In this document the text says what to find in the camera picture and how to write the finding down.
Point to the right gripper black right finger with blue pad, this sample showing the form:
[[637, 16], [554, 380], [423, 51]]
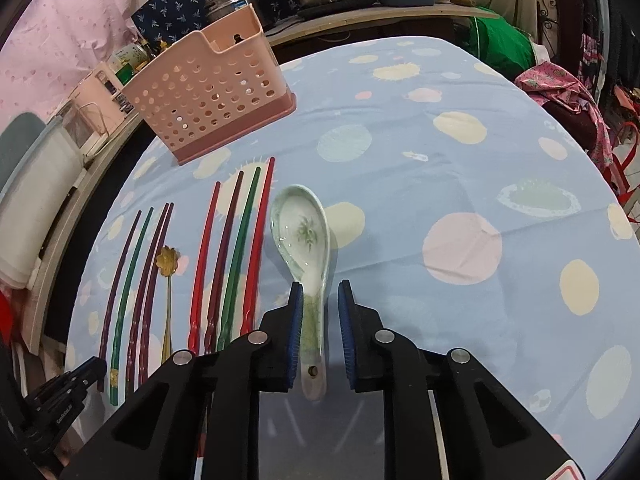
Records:
[[445, 415]]

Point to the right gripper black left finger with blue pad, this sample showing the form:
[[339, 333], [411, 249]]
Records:
[[197, 416]]

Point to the bright red chopstick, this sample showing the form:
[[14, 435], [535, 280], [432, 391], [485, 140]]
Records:
[[251, 284]]

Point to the white ceramic soup spoon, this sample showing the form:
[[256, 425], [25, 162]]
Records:
[[301, 233]]

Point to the pink kitchen appliance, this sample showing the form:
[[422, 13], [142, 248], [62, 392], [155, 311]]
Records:
[[95, 111]]

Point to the red chopstick right group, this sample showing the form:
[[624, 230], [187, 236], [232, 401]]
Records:
[[199, 275]]

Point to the maroon chopstick right group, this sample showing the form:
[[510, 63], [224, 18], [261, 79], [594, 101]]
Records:
[[218, 278]]

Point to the maroon chopstick group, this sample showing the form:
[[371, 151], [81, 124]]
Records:
[[134, 333], [218, 278]]

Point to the green chopstick right group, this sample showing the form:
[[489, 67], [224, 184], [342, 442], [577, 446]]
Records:
[[227, 317]]

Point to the maroon chopstick left group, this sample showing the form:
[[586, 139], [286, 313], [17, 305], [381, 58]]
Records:
[[134, 333]]

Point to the gold flower-shaped spoon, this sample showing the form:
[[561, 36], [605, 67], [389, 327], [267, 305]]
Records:
[[167, 264]]

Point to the white plastic storage bin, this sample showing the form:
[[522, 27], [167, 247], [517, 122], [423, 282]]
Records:
[[39, 164]]

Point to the blue polka dot tablecloth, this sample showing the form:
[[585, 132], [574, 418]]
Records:
[[458, 208]]

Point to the pink perforated utensil basket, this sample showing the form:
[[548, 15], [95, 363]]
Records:
[[212, 87]]

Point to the pink floral cloth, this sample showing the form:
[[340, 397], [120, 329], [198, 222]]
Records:
[[566, 99]]

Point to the green bag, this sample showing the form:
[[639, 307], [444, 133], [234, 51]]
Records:
[[501, 46]]

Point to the pink dotted fabric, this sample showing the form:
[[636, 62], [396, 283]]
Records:
[[53, 46]]

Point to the small steel rice cooker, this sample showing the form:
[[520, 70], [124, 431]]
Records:
[[216, 9]]

